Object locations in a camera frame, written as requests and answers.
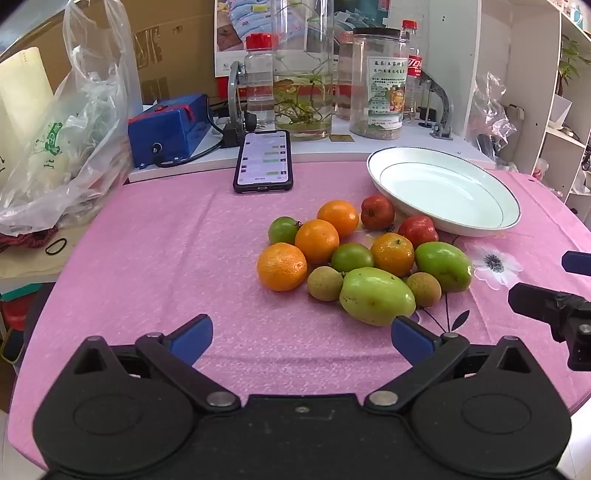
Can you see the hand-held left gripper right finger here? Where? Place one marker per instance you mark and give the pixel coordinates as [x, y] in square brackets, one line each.
[408, 337]

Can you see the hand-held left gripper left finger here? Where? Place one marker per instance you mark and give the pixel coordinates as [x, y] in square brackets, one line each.
[194, 334]

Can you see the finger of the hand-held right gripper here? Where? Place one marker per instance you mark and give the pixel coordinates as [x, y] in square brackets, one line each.
[535, 302]
[576, 264]

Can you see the longan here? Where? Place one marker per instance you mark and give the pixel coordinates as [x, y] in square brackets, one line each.
[424, 289]
[324, 284]

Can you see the large green mango front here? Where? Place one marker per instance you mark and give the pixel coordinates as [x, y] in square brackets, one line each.
[376, 296]

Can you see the orange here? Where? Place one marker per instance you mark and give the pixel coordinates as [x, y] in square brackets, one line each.
[281, 266]
[338, 217]
[316, 241]
[392, 254]

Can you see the green tomato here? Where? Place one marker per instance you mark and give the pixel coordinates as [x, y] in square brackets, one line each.
[283, 230]
[352, 257]

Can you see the red fruit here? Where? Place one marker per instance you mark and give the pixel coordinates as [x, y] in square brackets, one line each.
[377, 211]
[418, 230]

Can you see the white plate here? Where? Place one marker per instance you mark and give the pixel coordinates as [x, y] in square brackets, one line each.
[452, 189]

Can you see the pink tablecloth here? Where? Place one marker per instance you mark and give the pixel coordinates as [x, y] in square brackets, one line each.
[161, 258]

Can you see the crumpled clear plastic wrap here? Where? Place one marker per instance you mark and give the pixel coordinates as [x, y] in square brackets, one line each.
[491, 120]

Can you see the black smartphone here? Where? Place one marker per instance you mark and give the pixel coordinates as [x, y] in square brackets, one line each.
[263, 159]

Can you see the red black knitted cloth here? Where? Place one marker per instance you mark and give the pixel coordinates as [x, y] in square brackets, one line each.
[27, 237]

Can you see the potted plant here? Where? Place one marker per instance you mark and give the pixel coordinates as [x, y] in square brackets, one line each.
[570, 69]

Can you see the white shelf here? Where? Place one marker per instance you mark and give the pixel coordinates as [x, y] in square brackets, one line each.
[531, 69]

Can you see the white board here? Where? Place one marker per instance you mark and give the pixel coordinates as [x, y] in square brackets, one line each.
[323, 150]

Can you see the grey plastic stand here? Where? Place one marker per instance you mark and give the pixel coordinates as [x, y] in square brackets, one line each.
[235, 101]
[442, 106]

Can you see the blue plastic box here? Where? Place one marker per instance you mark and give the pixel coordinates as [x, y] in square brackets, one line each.
[166, 129]

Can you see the gold card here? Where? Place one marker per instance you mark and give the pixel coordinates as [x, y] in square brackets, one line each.
[340, 138]

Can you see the clear plastic bag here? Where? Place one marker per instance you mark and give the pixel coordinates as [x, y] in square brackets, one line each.
[92, 115]

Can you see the cola bottle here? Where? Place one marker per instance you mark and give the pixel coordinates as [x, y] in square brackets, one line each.
[412, 69]

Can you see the labelled clear plastic jar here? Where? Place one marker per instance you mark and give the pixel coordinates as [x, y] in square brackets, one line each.
[378, 83]

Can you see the clear bottle with red cap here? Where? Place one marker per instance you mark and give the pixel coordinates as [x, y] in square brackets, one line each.
[260, 78]

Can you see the plain clear plastic jar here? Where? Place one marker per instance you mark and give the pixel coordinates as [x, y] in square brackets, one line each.
[344, 78]

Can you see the glass vase with plant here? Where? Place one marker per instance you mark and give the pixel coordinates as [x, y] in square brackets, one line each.
[302, 69]

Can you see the large cardboard box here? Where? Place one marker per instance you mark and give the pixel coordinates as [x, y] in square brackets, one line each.
[184, 46]

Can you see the wall poster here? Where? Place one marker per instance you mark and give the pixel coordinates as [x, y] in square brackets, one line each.
[231, 32]

